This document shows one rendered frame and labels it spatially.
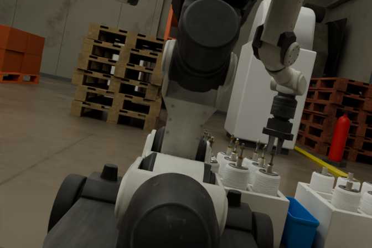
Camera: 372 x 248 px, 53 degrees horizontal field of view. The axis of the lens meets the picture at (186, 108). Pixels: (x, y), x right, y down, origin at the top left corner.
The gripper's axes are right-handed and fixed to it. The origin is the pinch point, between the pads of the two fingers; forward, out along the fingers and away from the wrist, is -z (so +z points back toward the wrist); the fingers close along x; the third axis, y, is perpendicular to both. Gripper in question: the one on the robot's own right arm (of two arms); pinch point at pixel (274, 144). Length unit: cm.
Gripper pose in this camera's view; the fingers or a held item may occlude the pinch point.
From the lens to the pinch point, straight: 145.3
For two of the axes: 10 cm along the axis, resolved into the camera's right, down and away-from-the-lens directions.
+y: 7.1, 1.1, 6.9
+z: 2.1, -9.8, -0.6
